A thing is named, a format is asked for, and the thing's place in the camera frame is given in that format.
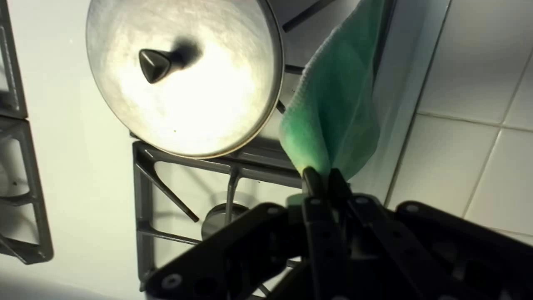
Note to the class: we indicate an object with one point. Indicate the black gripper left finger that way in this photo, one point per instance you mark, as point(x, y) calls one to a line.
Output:
point(327, 253)

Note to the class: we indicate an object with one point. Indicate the black stove grate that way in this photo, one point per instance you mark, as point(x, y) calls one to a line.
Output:
point(24, 223)
point(180, 202)

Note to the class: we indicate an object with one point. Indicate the green cloth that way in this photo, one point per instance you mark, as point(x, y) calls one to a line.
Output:
point(332, 122)

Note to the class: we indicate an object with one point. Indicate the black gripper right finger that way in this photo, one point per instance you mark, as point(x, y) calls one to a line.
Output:
point(389, 262)

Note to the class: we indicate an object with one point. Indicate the small metal pot with lid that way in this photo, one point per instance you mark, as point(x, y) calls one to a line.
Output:
point(190, 77)

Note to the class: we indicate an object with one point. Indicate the black front stove grate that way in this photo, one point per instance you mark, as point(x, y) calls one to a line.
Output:
point(24, 223)

